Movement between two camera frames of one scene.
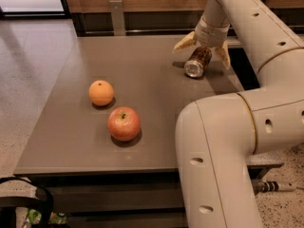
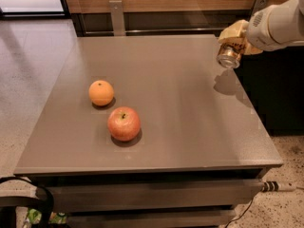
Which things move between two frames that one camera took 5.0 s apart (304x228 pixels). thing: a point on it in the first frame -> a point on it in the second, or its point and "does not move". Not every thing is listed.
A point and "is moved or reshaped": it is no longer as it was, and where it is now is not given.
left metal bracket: [118, 17] does not move
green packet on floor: [34, 217] does not move
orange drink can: [199, 58] is moved or reshaped
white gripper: [210, 35] -> [265, 32]
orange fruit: [101, 92] does not move
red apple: [123, 123] does not move
